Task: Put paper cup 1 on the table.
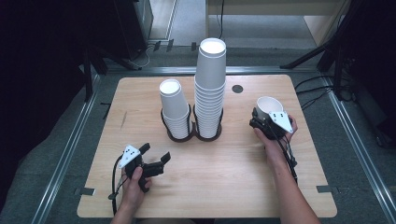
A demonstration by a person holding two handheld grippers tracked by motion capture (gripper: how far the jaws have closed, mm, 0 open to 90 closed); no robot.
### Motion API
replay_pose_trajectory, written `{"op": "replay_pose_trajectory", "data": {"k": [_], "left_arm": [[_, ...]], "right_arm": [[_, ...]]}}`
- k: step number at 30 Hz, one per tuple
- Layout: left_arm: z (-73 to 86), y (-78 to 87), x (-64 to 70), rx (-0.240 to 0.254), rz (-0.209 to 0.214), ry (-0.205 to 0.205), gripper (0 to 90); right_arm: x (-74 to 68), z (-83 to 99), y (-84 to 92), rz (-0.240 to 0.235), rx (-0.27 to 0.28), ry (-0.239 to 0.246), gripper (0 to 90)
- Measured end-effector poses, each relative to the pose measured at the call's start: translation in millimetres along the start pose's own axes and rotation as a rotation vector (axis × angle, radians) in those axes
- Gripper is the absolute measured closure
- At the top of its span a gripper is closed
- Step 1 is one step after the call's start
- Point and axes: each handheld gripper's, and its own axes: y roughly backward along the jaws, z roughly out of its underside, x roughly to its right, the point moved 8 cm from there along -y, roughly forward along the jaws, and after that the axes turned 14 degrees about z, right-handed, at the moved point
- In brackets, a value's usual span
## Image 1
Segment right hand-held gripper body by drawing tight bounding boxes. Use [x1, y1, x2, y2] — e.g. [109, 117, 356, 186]
[248, 110, 294, 141]

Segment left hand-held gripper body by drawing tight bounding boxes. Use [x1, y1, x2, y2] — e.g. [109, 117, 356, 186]
[118, 145, 164, 193]

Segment white paper cup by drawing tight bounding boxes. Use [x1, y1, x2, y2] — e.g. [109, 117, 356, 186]
[255, 95, 285, 123]

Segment black double ring cup holder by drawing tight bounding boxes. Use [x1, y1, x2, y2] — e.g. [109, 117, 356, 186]
[160, 104, 224, 144]

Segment tall stack of white cups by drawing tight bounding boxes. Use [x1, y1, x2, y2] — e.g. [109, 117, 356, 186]
[193, 37, 228, 139]

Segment person's right hand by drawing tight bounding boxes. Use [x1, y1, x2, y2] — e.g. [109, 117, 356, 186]
[253, 115, 299, 162]

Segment person's left hand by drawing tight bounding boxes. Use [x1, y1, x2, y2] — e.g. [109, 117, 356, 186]
[120, 166, 153, 210]

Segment black floor tape marks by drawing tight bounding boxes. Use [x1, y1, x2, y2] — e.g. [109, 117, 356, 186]
[99, 102, 112, 121]

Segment short stack of white cups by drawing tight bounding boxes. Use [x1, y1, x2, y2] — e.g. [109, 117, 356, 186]
[159, 78, 191, 140]

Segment grey tape strip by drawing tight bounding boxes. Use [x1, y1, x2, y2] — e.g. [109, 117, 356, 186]
[74, 187, 96, 197]
[316, 185, 340, 194]

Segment black tripod stand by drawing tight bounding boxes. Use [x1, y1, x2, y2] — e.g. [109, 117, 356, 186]
[81, 45, 143, 103]
[279, 0, 363, 101]

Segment light wooden cabinet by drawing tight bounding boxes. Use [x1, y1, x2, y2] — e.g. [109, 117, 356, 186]
[205, 0, 353, 47]

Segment dark cabinet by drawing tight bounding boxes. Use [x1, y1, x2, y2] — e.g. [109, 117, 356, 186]
[112, 0, 154, 61]

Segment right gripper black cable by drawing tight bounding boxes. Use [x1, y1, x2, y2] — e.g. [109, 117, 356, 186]
[273, 130, 299, 185]

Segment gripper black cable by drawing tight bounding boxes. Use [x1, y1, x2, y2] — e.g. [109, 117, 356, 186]
[107, 154, 129, 217]
[273, 130, 299, 185]

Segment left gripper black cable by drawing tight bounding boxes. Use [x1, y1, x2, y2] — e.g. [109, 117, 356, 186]
[107, 154, 129, 217]

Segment black floor cables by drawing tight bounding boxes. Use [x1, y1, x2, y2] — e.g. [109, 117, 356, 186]
[293, 74, 358, 110]

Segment metal floor rail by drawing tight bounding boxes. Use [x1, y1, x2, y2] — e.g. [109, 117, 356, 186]
[321, 76, 396, 224]
[30, 74, 102, 224]

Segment white floor cable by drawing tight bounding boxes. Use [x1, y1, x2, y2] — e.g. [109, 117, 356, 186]
[128, 43, 158, 70]

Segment black hanging cable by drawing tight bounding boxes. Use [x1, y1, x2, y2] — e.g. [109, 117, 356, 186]
[219, 0, 225, 39]

